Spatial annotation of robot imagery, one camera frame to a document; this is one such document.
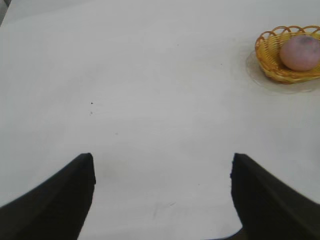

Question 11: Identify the yellow woven plastic basket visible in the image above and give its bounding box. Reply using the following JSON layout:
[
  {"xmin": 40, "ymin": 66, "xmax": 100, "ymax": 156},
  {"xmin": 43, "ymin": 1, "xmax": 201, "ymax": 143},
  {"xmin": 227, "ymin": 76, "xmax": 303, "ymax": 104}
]
[{"xmin": 254, "ymin": 24, "xmax": 320, "ymax": 85}]

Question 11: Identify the clear plastic doily plate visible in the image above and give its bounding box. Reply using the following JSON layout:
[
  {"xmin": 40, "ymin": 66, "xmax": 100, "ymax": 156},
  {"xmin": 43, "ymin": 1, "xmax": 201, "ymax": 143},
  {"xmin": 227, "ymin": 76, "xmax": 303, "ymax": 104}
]
[{"xmin": 245, "ymin": 49, "xmax": 320, "ymax": 95}]

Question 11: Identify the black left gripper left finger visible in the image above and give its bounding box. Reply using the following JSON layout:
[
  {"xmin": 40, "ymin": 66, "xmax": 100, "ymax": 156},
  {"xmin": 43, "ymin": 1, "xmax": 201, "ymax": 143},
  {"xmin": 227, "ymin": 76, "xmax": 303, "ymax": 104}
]
[{"xmin": 0, "ymin": 152, "xmax": 97, "ymax": 240}]

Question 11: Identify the pink peach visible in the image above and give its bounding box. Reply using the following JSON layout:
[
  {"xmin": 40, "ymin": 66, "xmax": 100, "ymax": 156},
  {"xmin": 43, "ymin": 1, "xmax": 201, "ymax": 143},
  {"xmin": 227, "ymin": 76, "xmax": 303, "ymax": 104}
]
[{"xmin": 279, "ymin": 34, "xmax": 320, "ymax": 72}]

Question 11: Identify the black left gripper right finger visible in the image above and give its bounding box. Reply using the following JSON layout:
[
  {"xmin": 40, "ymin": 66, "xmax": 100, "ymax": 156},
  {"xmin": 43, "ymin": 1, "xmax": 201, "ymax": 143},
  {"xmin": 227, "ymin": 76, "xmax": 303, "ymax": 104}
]
[{"xmin": 229, "ymin": 152, "xmax": 320, "ymax": 240}]

